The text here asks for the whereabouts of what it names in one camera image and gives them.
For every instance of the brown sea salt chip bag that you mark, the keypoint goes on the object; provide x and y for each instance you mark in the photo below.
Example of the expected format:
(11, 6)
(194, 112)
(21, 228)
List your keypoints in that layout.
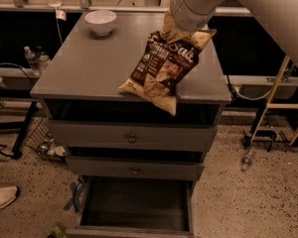
(169, 56)

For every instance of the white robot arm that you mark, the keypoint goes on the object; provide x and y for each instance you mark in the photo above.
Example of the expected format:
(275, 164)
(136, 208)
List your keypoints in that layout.
(279, 18)

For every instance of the grey drawer cabinet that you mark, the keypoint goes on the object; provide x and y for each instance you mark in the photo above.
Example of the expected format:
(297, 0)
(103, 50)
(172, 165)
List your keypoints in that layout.
(82, 84)

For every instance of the top grey drawer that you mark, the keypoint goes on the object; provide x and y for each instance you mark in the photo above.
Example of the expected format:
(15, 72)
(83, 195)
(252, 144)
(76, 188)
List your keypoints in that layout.
(132, 136)

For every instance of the grey drawer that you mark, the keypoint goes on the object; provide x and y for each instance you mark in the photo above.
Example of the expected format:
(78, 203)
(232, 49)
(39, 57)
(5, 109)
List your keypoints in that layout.
(122, 168)
(132, 136)
(134, 208)

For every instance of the middle grey drawer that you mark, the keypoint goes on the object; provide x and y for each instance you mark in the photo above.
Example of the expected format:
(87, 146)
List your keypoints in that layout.
(122, 168)

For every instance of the bottom grey drawer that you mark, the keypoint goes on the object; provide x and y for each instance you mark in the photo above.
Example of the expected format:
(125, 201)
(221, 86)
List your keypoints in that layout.
(134, 208)

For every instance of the white ceramic bowl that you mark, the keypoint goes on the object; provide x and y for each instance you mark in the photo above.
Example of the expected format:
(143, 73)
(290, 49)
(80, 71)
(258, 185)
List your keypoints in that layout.
(101, 22)

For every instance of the blue tape cross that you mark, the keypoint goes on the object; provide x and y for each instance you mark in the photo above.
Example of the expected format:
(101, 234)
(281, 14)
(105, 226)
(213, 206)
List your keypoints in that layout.
(77, 188)

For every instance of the plastic bottle on floor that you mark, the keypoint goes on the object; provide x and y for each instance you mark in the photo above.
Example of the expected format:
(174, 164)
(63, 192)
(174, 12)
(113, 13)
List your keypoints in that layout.
(247, 159)

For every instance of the glass jar on ledge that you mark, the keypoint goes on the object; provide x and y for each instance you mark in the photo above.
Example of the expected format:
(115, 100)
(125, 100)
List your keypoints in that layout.
(43, 57)

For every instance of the black stand leg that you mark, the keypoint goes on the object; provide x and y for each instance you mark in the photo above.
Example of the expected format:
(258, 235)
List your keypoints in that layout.
(22, 127)

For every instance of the clear water bottle on ledge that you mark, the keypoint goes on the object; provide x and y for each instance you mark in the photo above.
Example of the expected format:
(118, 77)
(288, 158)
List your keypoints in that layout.
(32, 60)

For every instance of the white hanging tag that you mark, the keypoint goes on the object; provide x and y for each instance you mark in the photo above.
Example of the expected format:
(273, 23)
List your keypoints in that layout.
(60, 14)

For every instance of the green snack package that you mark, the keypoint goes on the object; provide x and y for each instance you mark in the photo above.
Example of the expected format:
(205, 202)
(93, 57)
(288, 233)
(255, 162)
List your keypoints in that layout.
(57, 232)

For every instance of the white sneaker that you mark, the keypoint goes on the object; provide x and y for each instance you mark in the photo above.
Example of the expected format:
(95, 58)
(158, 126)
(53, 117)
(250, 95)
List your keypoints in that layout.
(7, 195)

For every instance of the wire mesh basket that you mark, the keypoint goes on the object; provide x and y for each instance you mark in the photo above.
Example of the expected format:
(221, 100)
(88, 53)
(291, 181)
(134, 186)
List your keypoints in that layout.
(43, 143)

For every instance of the yellow metal frame stand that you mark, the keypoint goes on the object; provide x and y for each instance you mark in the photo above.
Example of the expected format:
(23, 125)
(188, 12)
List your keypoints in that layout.
(258, 133)

